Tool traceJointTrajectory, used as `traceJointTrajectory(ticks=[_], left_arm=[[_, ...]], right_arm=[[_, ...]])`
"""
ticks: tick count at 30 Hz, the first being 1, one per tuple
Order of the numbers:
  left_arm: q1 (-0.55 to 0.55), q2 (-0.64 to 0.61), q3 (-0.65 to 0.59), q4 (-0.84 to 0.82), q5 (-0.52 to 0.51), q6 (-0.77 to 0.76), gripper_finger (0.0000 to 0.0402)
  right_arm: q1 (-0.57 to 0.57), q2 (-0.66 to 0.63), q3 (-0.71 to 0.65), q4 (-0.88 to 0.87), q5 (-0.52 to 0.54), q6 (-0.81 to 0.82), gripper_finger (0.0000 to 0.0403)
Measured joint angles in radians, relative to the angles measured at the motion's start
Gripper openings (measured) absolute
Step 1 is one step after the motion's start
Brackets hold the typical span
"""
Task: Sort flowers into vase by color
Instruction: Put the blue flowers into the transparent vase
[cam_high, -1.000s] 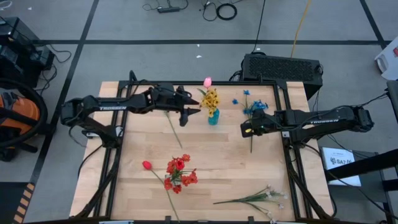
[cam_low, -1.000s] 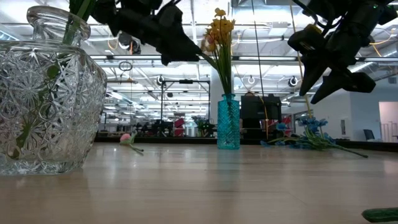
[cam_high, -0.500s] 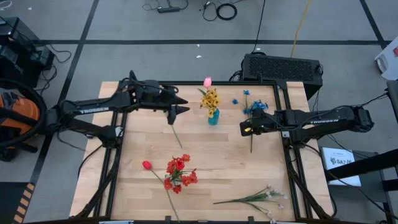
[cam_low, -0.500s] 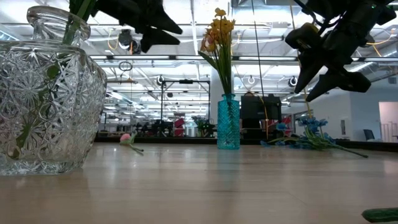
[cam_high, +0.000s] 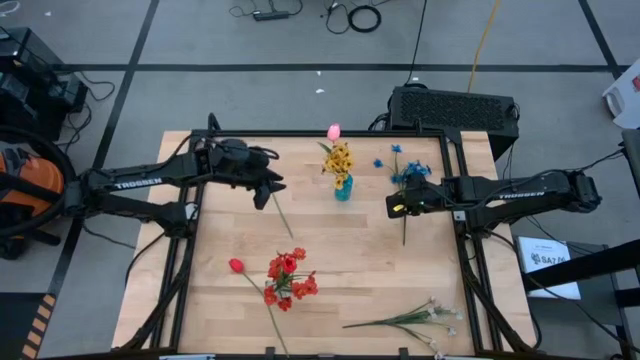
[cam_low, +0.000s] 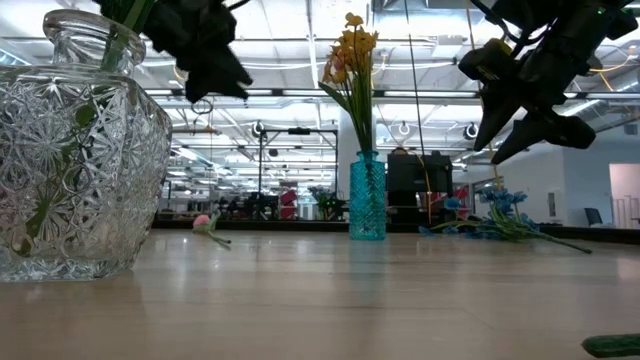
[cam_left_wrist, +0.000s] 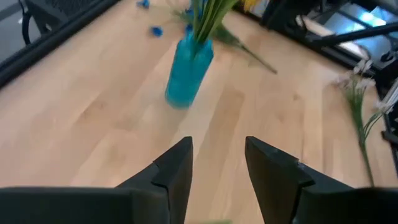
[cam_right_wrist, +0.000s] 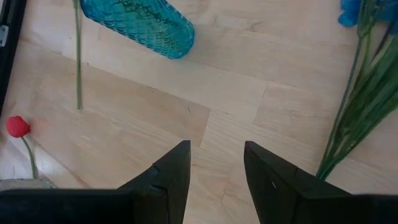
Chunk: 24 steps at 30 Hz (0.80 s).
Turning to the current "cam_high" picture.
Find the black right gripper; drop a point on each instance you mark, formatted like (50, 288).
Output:
(420, 197)

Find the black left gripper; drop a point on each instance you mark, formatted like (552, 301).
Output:
(260, 175)

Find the blue artificial flower bunch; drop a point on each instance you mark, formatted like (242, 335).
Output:
(417, 169)

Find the pink artificial tulip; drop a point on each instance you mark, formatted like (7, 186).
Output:
(333, 132)
(282, 215)

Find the yellow artificial flower bunch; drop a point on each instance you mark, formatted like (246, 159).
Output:
(340, 160)

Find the red artificial flower bunch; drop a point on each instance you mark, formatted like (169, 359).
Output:
(300, 289)

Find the white artificial flower bunch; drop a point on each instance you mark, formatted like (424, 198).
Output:
(440, 314)

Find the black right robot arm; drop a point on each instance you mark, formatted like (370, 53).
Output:
(520, 195)

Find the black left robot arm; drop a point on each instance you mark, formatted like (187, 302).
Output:
(135, 182)

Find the teal glass vase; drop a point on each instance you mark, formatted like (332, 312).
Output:
(344, 192)

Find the black computer case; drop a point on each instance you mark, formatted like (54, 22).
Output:
(450, 110)

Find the white cardboard box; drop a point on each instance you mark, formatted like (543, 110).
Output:
(545, 260)

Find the black power strip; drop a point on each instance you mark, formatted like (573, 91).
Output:
(270, 16)

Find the black side table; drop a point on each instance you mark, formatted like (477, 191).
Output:
(600, 260)

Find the orange black vacuum cleaner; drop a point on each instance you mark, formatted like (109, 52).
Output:
(35, 175)

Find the black equipment stack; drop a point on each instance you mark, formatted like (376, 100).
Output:
(25, 55)

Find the black aluminium table frame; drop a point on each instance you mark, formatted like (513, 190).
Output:
(350, 133)

